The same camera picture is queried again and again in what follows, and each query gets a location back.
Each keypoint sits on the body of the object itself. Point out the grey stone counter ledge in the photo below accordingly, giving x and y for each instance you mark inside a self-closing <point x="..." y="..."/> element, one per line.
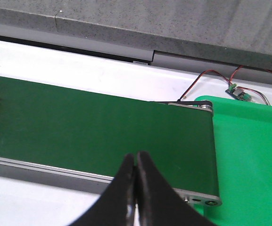
<point x="232" y="31"/>

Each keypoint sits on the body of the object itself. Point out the aluminium conveyor frame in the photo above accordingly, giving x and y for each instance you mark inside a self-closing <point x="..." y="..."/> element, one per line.
<point x="91" y="182"/>

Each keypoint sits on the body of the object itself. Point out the green plastic tray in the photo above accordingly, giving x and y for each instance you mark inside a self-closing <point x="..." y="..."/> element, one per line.
<point x="243" y="141"/>

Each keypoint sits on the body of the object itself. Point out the green conveyor belt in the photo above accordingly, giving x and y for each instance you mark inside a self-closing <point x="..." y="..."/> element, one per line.
<point x="92" y="132"/>

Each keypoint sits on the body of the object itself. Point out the small blue circuit board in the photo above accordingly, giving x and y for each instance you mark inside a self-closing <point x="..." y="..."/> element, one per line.
<point x="239" y="93"/>

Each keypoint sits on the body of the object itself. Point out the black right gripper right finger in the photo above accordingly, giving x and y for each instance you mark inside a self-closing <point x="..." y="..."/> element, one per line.
<point x="158" y="203"/>

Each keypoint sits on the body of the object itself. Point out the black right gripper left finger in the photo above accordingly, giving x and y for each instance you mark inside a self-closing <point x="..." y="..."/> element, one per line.
<point x="116" y="205"/>

